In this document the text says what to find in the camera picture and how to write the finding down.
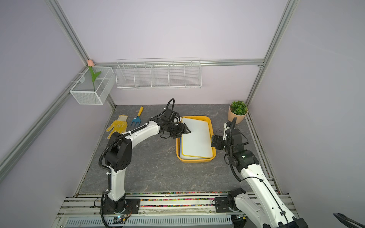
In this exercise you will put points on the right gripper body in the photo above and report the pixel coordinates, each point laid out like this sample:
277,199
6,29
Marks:
221,143

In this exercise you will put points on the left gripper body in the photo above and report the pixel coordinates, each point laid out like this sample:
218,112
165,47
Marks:
175,130

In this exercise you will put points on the yellow-framed whiteboard back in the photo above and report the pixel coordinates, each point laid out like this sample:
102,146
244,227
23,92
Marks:
197,144

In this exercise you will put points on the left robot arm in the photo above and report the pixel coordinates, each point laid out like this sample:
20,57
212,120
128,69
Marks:
118,154

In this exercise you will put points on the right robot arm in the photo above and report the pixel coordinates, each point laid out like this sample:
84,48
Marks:
271,211

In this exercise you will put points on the yellow plastic storage box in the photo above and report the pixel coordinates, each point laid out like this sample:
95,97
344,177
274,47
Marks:
205,118

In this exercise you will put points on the potted green plant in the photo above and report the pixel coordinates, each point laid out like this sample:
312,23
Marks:
237,109

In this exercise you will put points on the yellow work glove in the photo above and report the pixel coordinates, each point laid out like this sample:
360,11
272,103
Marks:
118,126

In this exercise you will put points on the white mesh corner basket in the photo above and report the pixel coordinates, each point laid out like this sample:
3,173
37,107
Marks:
83,91

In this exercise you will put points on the artificial pink tulip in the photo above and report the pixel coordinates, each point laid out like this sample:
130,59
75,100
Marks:
94,75

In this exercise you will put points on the blue garden fork yellow handle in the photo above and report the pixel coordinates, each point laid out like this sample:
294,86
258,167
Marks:
137,120

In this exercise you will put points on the white wire wall shelf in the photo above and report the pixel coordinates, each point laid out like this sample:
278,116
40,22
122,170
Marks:
159,73

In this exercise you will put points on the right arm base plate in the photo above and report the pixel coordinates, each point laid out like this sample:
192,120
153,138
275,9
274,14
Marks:
225,204

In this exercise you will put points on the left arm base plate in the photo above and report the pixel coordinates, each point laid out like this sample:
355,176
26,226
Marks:
131,205

